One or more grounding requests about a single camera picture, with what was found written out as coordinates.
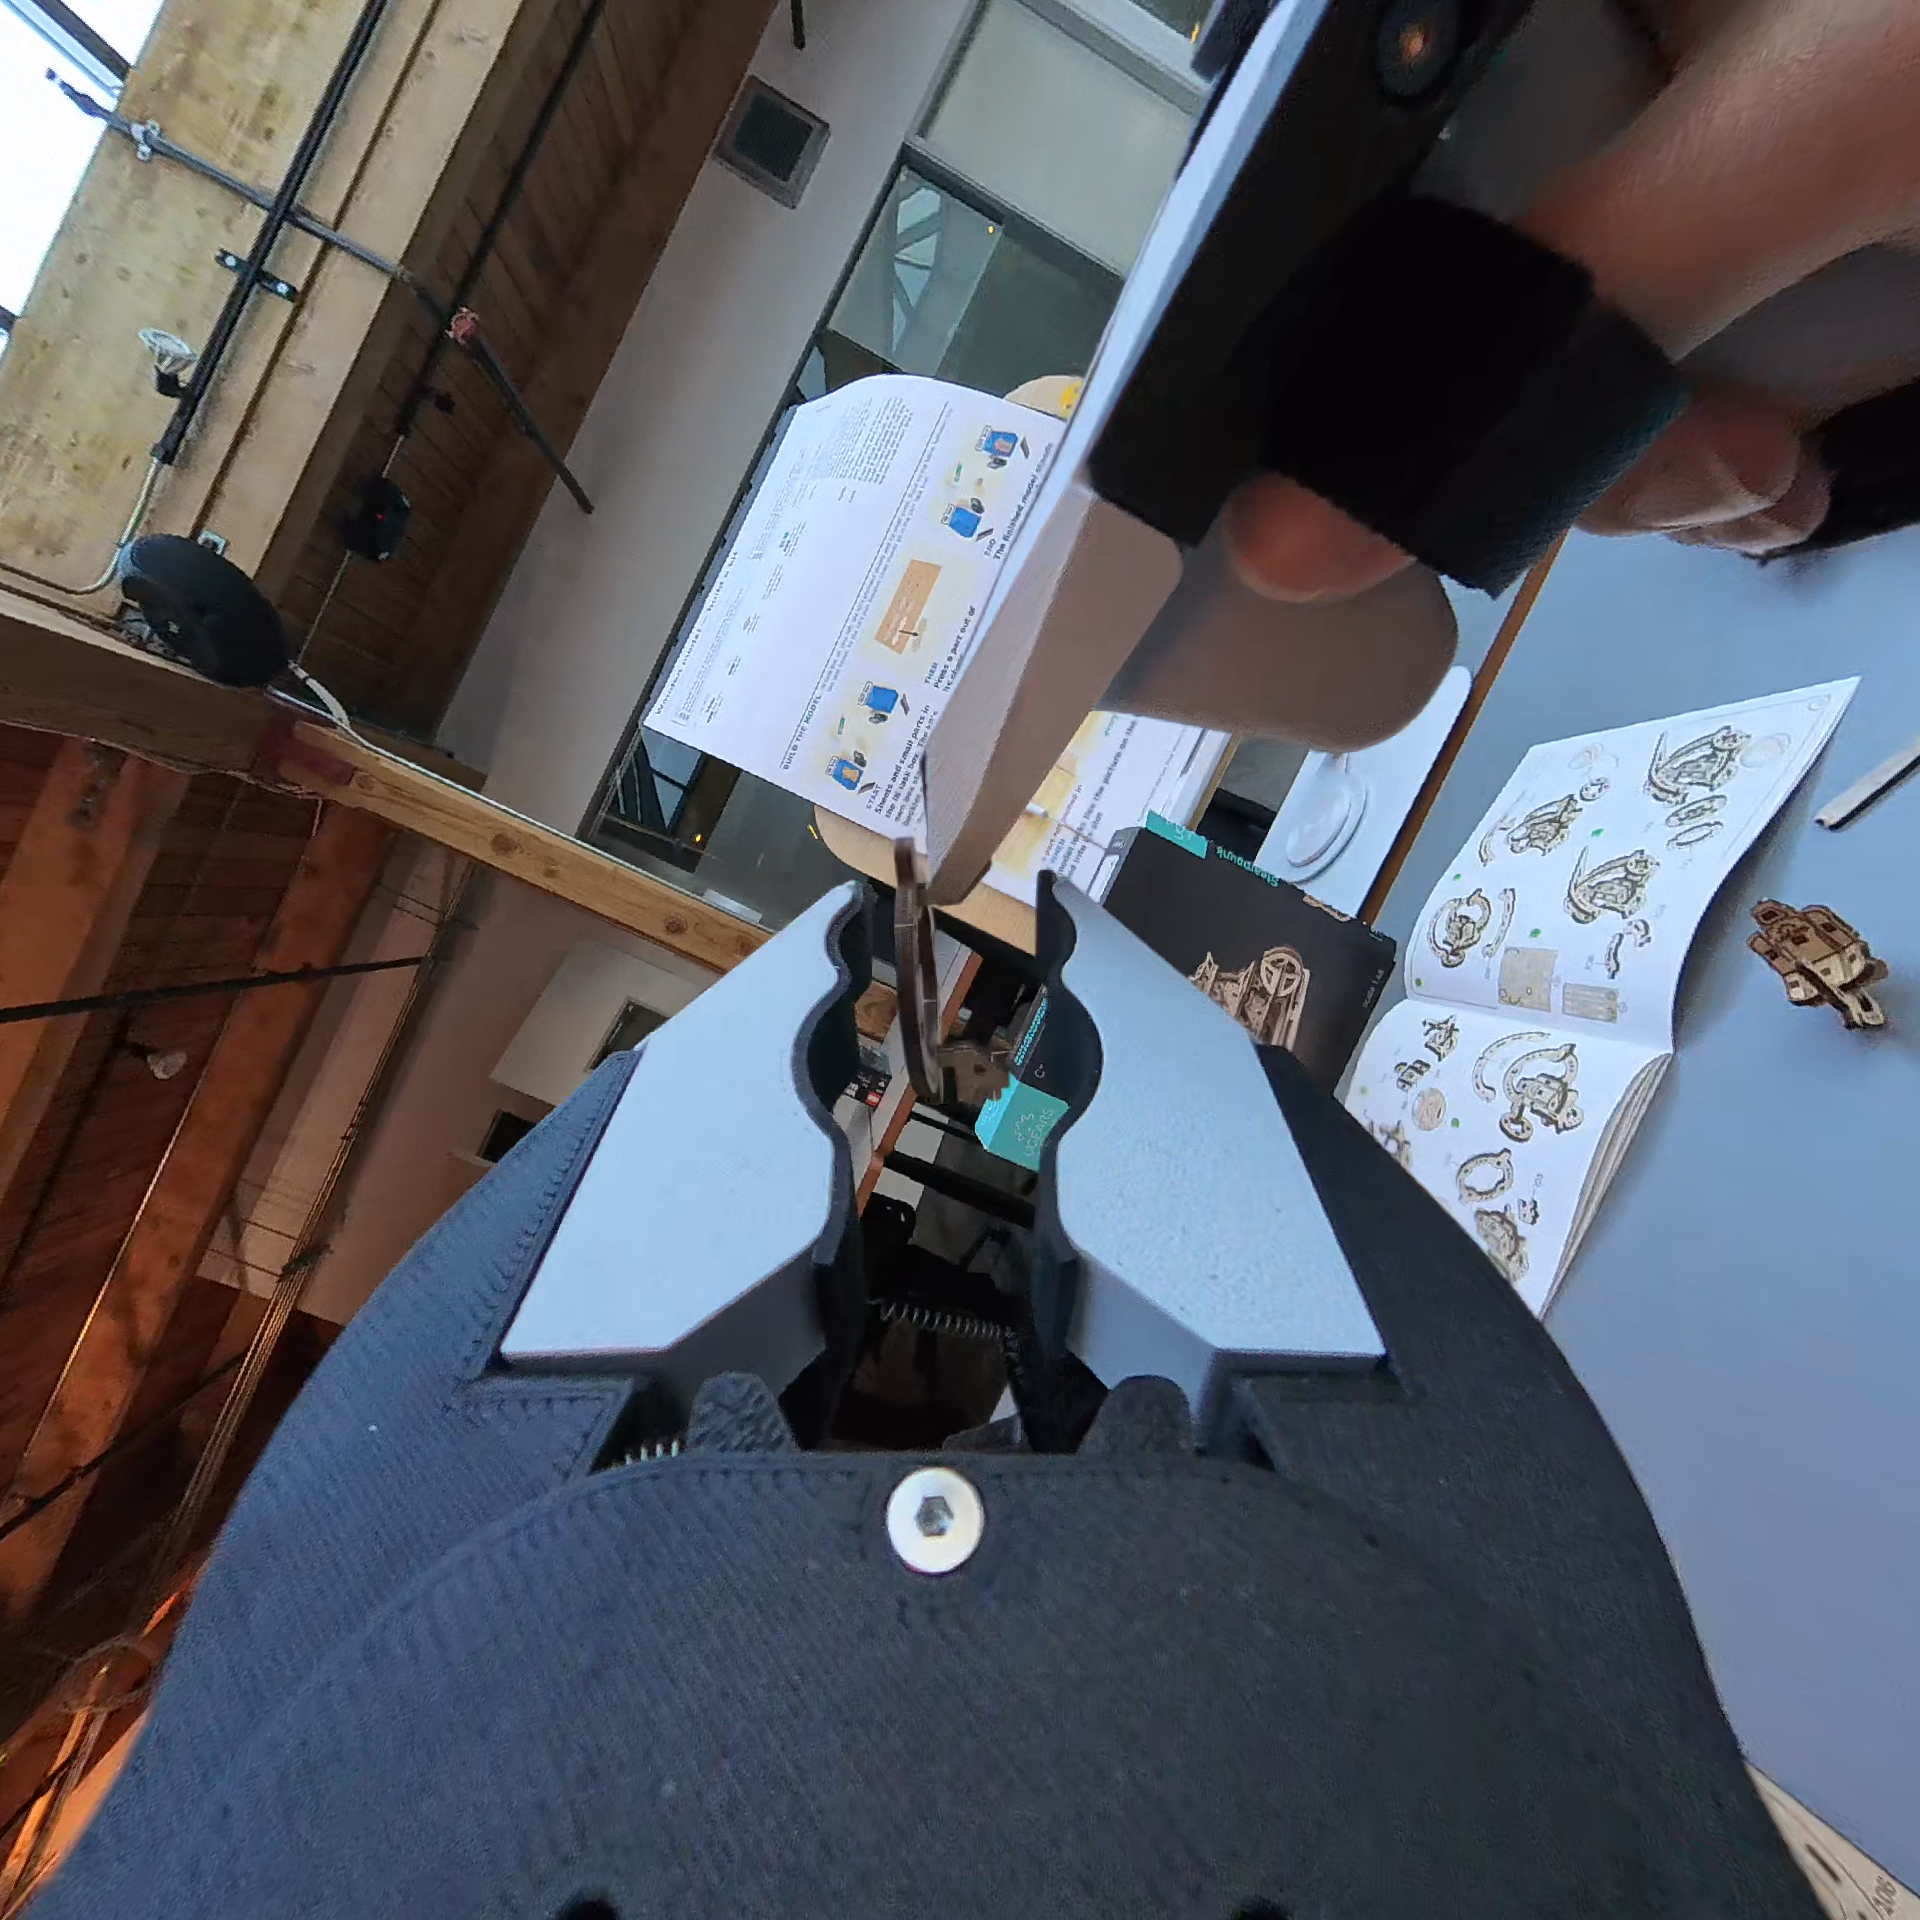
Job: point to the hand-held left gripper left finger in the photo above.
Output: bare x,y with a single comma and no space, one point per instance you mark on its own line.
690,1184

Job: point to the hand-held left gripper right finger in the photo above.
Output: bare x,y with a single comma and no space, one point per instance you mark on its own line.
1214,1201

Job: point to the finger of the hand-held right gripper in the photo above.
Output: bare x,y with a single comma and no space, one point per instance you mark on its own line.
1034,674

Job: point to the assembled wooden model piece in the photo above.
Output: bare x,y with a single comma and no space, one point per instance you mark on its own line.
1814,960

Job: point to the person's right hand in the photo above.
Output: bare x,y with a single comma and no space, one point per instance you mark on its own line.
1771,225

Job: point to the printed instruction sheet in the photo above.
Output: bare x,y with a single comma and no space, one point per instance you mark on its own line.
841,600

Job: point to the wooden clipboard stand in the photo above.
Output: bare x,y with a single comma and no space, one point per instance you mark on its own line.
998,915

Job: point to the black product box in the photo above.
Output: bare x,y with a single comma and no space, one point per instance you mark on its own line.
1171,915

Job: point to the instruction booklet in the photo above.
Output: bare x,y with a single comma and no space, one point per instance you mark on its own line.
1574,900

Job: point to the small black round device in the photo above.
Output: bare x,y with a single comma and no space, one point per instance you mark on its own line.
374,519

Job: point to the thin flat stick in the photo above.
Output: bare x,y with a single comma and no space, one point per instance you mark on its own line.
1869,789

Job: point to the wall vent grille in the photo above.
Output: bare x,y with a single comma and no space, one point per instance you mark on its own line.
773,142

